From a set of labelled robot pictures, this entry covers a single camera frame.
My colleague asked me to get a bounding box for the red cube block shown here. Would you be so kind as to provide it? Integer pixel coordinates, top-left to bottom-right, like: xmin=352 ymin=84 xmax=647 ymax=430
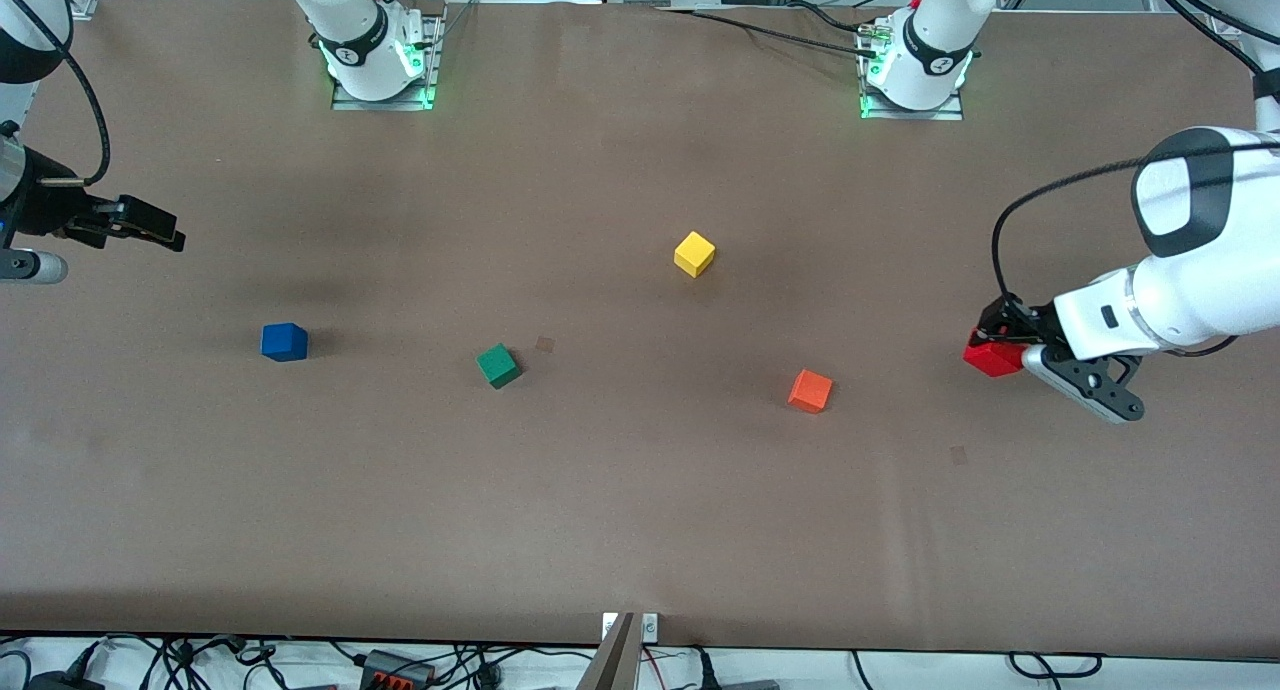
xmin=963 ymin=330 xmax=1026 ymax=379

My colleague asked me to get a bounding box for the green cube block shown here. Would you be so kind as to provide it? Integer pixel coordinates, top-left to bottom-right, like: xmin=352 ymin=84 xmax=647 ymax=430
xmin=476 ymin=343 xmax=523 ymax=390

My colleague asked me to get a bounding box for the blue cube block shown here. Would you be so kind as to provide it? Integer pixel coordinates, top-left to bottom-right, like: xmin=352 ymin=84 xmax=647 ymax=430
xmin=261 ymin=322 xmax=309 ymax=363

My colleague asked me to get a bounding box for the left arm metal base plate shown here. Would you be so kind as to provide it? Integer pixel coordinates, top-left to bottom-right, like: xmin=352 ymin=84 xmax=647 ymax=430
xmin=860 ymin=25 xmax=966 ymax=121

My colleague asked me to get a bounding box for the brown table cover mat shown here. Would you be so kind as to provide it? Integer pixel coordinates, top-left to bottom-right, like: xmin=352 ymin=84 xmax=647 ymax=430
xmin=0 ymin=0 xmax=1280 ymax=661

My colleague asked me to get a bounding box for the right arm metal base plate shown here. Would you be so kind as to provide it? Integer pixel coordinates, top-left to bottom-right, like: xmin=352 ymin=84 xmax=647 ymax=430
xmin=332 ymin=15 xmax=443 ymax=111

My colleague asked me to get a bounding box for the yellow cube block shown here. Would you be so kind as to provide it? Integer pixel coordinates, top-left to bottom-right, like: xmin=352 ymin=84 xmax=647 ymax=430
xmin=673 ymin=231 xmax=717 ymax=279

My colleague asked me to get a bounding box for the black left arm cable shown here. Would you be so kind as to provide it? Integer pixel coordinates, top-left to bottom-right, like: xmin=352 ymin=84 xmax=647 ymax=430
xmin=991 ymin=142 xmax=1280 ymax=316

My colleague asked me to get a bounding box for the black cable on table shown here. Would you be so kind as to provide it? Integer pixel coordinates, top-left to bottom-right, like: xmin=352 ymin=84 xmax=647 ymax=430
xmin=655 ymin=6 xmax=886 ymax=59

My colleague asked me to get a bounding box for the grey angled metal bar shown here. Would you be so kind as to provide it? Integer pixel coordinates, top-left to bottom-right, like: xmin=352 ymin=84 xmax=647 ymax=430
xmin=577 ymin=612 xmax=641 ymax=690

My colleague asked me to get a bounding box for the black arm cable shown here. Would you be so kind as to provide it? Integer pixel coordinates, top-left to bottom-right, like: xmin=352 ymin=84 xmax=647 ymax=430
xmin=991 ymin=142 xmax=1280 ymax=316
xmin=0 ymin=0 xmax=109 ymax=186

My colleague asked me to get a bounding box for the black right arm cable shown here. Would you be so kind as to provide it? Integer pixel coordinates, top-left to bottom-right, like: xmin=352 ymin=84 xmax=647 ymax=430
xmin=0 ymin=0 xmax=109 ymax=186

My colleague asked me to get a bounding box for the orange cube block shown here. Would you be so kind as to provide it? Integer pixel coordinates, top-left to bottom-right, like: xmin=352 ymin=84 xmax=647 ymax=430
xmin=787 ymin=369 xmax=834 ymax=415

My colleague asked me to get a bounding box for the black looped floor cable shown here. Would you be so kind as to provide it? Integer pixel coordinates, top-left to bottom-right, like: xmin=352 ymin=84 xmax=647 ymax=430
xmin=1008 ymin=651 xmax=1104 ymax=680

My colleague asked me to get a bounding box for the black orange connector box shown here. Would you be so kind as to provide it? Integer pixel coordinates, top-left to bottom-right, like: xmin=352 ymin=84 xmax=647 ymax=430
xmin=360 ymin=649 xmax=437 ymax=688

